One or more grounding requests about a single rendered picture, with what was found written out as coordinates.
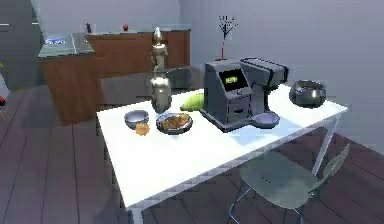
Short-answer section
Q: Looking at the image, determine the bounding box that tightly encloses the brown kitchen counter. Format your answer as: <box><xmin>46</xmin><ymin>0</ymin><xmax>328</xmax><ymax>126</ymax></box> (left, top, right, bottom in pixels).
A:
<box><xmin>37</xmin><ymin>24</ymin><xmax>192</xmax><ymax>126</ymax></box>

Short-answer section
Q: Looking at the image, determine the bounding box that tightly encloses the grey coffee machine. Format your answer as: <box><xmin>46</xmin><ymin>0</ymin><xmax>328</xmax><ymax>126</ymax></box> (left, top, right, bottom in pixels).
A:
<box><xmin>199</xmin><ymin>57</ymin><xmax>290</xmax><ymax>133</ymax></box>

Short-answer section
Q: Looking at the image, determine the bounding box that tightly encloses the red stemmed black plant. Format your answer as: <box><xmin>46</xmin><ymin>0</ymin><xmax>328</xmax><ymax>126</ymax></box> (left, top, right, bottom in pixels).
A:
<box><xmin>215</xmin><ymin>14</ymin><xmax>240</xmax><ymax>62</ymax></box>

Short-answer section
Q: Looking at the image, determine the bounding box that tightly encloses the small grey bowl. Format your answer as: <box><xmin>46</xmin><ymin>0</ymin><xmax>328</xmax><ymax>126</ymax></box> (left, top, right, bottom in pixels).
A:
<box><xmin>123</xmin><ymin>109</ymin><xmax>150</xmax><ymax>131</ymax></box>

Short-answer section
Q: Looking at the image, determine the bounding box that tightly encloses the dark metal pot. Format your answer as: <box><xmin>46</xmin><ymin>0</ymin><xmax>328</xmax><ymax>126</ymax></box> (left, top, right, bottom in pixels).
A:
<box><xmin>288</xmin><ymin>79</ymin><xmax>327</xmax><ymax>109</ymax></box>

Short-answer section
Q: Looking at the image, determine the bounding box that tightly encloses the grey green chair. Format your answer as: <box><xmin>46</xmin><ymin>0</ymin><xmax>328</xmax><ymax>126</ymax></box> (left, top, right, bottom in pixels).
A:
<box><xmin>227</xmin><ymin>142</ymin><xmax>352</xmax><ymax>224</ymax></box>

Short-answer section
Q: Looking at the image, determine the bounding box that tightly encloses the silver ornate bottle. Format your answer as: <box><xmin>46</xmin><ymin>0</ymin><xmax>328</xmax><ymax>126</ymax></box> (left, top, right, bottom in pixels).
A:
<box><xmin>149</xmin><ymin>26</ymin><xmax>173</xmax><ymax>115</ymax></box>

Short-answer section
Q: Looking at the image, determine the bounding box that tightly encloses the grey fridge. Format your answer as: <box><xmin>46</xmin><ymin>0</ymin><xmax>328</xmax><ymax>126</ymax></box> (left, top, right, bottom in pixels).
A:
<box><xmin>0</xmin><ymin>0</ymin><xmax>46</xmax><ymax>91</ymax></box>

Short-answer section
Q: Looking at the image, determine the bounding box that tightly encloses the white table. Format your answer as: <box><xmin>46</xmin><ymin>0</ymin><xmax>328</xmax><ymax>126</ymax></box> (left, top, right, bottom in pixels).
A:
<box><xmin>96</xmin><ymin>82</ymin><xmax>349</xmax><ymax>224</ymax></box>

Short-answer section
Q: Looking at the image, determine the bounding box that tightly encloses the plate of brown food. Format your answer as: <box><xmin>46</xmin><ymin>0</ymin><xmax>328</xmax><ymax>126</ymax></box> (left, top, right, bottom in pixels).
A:
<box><xmin>155</xmin><ymin>112</ymin><xmax>194</xmax><ymax>135</ymax></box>

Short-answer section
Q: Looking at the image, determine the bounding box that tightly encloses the green lettuce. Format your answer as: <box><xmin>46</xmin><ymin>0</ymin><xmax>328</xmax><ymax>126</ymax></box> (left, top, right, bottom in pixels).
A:
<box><xmin>180</xmin><ymin>92</ymin><xmax>205</xmax><ymax>112</ymax></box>

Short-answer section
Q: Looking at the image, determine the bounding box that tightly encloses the small orange food piece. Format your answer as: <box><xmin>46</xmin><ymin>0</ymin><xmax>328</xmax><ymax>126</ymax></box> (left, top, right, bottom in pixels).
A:
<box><xmin>135</xmin><ymin>122</ymin><xmax>151</xmax><ymax>137</ymax></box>

